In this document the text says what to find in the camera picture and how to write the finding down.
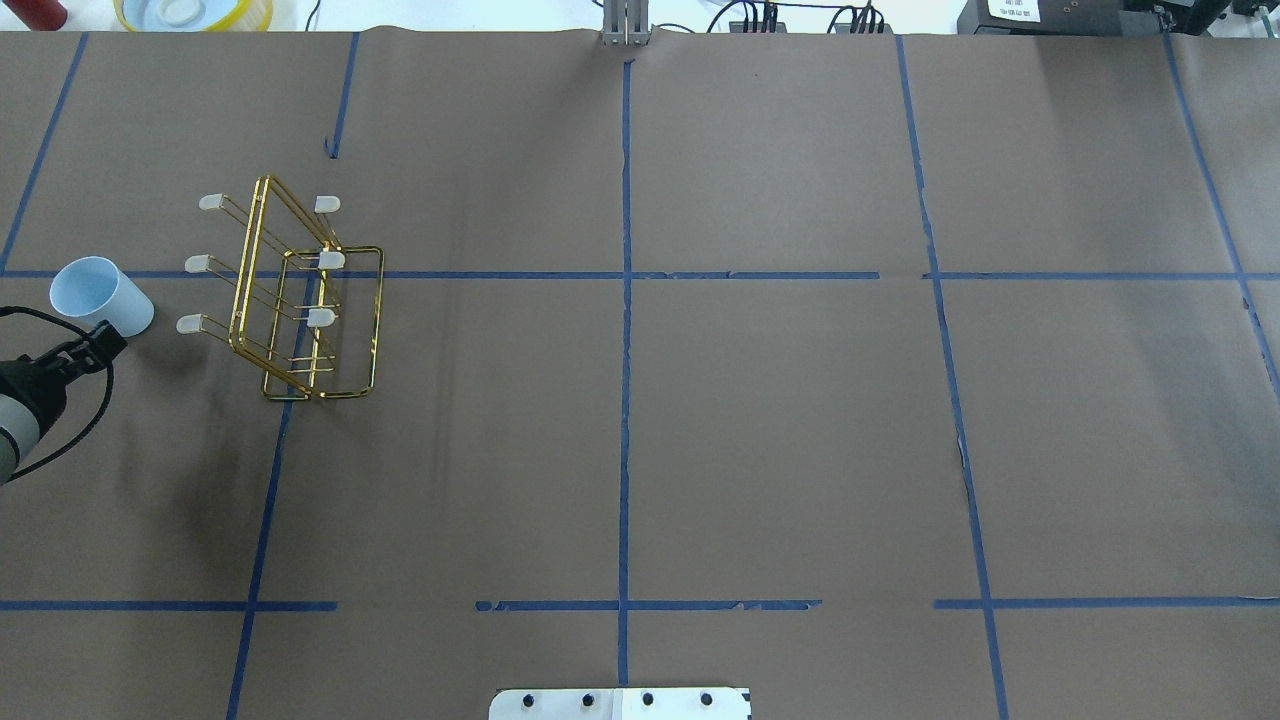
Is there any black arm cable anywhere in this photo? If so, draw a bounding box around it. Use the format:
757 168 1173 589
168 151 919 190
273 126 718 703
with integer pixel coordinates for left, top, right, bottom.
0 305 116 486

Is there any light blue plastic cup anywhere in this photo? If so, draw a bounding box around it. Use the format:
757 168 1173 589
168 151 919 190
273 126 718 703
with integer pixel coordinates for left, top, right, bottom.
47 256 155 338

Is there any red bottle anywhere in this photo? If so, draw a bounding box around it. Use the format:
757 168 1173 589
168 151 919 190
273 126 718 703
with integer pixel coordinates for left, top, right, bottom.
3 0 69 31

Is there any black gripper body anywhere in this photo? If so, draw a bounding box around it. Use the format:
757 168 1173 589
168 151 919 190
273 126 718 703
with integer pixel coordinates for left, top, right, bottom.
1 340 101 421

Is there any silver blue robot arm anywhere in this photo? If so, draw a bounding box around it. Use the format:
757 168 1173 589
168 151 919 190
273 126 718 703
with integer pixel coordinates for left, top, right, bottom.
1 316 127 484

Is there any aluminium frame post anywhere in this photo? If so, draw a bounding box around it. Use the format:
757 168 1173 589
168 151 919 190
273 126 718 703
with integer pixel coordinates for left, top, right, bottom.
596 0 653 47

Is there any brown paper table cover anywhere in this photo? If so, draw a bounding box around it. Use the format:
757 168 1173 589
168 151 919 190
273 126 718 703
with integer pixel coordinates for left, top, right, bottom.
3 28 1277 719

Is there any gold wire cup holder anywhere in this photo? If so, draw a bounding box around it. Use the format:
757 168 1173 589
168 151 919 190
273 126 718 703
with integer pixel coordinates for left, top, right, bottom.
175 174 387 404

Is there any yellow bowl with blue plate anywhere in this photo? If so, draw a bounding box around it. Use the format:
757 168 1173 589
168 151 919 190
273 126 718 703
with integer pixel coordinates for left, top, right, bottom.
111 0 274 33

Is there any white camera pole with base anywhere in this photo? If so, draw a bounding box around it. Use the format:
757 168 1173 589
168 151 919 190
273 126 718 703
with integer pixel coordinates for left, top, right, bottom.
488 685 753 719

